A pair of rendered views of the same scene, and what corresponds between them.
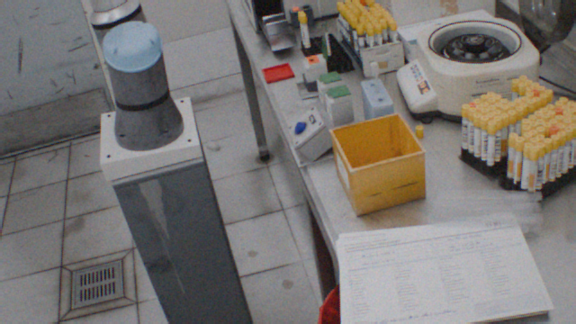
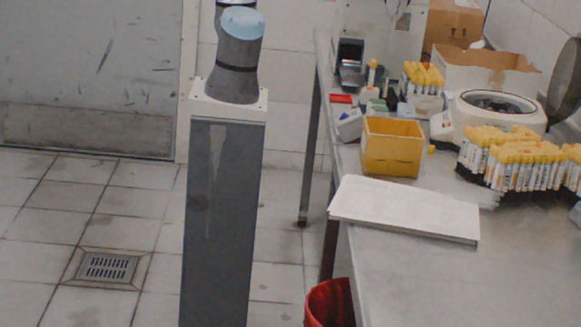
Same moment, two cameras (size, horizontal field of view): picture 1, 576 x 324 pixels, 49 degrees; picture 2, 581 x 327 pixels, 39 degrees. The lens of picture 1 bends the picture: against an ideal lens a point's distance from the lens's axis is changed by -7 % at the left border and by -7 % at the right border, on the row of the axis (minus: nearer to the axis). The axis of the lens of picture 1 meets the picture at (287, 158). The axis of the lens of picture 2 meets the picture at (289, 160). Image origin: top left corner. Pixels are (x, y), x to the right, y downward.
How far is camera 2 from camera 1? 0.92 m
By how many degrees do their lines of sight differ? 14
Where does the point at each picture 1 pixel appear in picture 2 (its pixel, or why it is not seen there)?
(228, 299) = (239, 258)
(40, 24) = (136, 34)
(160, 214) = (217, 157)
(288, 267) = (290, 306)
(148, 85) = (245, 54)
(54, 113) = (115, 124)
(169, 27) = not seen: hidden behind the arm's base
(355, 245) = (355, 181)
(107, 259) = (124, 252)
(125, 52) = (238, 22)
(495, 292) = (441, 223)
